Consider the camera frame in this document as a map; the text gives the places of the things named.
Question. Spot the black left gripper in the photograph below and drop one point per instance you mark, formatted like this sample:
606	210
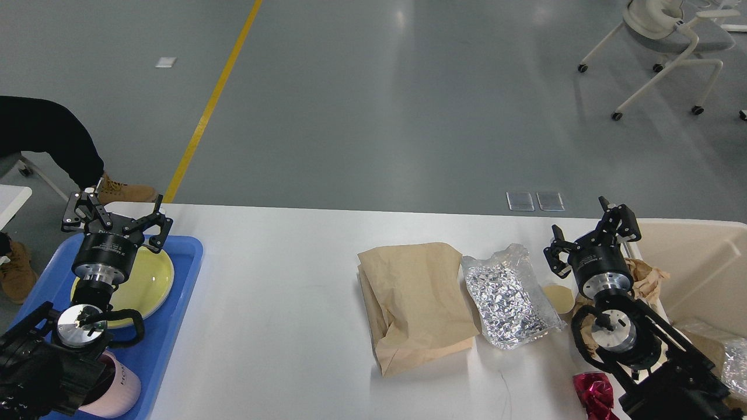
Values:
103	255

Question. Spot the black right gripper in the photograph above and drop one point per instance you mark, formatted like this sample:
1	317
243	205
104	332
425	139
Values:
597	269

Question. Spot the yellow plastic plate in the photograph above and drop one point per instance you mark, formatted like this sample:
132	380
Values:
148	285

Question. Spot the silver foil pouch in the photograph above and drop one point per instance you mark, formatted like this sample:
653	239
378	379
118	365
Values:
513	310

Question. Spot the red snack wrapper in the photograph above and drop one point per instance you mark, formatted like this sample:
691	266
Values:
595	393

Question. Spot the pink ribbed mug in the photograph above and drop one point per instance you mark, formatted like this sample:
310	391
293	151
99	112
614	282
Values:
116	390

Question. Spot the brown paper bag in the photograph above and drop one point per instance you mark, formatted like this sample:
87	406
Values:
416	309

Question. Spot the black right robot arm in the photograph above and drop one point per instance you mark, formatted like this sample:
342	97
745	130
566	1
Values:
663	374

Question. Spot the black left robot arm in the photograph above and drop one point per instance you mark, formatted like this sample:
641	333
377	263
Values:
51	359

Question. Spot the tan work boot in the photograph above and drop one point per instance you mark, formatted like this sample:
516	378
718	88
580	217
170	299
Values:
17	276
111	191

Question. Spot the right metal floor plate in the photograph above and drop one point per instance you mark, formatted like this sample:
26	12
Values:
550	201

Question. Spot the metal floor plate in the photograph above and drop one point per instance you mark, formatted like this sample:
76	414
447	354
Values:
550	201
520	201

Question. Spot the crumpled brown paper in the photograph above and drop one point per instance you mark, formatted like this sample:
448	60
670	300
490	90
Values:
647	282

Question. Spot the left metal floor plate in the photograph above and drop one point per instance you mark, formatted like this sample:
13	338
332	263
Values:
520	201

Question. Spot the beige plastic bin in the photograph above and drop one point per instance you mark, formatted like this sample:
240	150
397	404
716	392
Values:
706	260

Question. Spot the blue plastic tray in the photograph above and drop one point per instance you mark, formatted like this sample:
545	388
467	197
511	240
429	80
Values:
149	358

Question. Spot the person in black clothes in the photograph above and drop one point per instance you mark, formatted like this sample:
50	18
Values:
39	125

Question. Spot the white paper scrap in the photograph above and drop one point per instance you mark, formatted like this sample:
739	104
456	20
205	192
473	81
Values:
165	62

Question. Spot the wrapped package in bin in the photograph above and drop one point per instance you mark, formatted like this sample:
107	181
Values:
726	350

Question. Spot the white office chair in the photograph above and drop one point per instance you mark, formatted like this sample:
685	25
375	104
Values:
663	27

